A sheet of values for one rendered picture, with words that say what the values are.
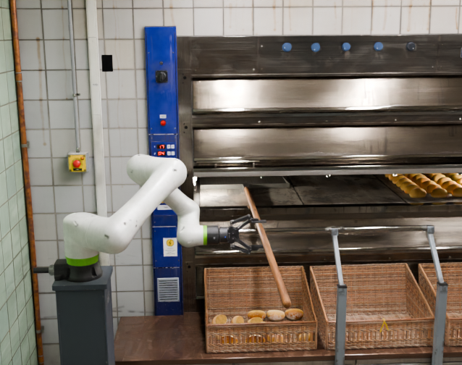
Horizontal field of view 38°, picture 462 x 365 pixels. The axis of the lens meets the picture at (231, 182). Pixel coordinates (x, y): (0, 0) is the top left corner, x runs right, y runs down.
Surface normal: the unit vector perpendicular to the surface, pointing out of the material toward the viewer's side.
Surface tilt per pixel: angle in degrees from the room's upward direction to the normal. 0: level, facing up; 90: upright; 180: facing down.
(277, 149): 70
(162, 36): 90
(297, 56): 90
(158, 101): 90
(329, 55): 90
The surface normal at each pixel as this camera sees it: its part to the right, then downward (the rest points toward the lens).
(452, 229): 0.04, -0.12
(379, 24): 0.04, 0.22
